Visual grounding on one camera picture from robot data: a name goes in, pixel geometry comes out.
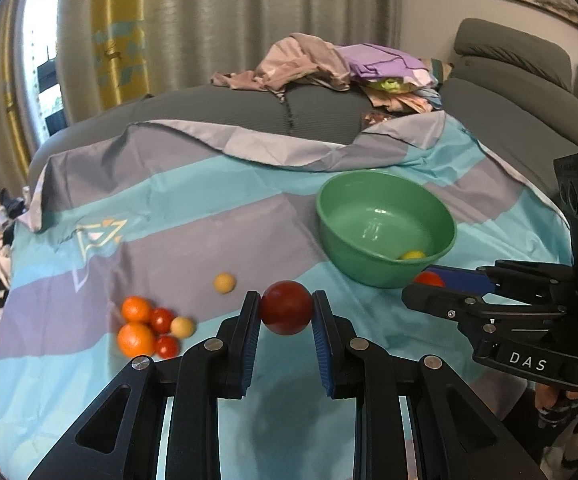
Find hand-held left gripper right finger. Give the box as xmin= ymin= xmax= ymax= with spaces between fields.
xmin=311 ymin=290 xmax=544 ymax=480

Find green plastic bowl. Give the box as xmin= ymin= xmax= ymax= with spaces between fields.
xmin=316 ymin=170 xmax=457 ymax=289

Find green and yellow cloth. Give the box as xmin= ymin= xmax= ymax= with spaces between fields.
xmin=374 ymin=77 xmax=412 ymax=93

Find dark red tomato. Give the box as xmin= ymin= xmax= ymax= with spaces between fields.
xmin=260 ymin=281 xmax=315 ymax=336

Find orange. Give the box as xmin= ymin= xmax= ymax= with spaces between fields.
xmin=117 ymin=322 xmax=156 ymax=358
xmin=121 ymin=296 xmax=153 ymax=324

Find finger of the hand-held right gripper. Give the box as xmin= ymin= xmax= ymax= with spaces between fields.
xmin=401 ymin=283 xmax=568 ymax=347
xmin=425 ymin=259 xmax=576 ymax=298

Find grey sofa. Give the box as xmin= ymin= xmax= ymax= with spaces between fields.
xmin=28 ymin=17 xmax=578 ymax=241

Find dark clutter pile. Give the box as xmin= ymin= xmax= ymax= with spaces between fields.
xmin=0 ymin=186 xmax=32 ymax=223

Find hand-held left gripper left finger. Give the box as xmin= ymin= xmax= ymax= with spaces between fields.
xmin=28 ymin=291 xmax=262 ymax=480

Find small red tomato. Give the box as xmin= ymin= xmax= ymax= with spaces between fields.
xmin=149 ymin=308 xmax=175 ymax=333
xmin=154 ymin=335 xmax=180 ymax=359
xmin=413 ymin=271 xmax=446 ymax=288

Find teal and grey striped blanket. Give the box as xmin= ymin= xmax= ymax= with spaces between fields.
xmin=0 ymin=112 xmax=577 ymax=480

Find pink cloth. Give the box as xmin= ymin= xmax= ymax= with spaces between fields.
xmin=211 ymin=32 xmax=355 ymax=96

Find purple cloth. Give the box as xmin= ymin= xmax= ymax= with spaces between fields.
xmin=336 ymin=42 xmax=440 ymax=93

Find pink patterned clothes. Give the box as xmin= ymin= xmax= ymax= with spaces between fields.
xmin=364 ymin=85 xmax=443 ymax=115

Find grey curtain with yellow band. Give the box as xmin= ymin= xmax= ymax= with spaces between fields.
xmin=56 ymin=0 xmax=402 ymax=126

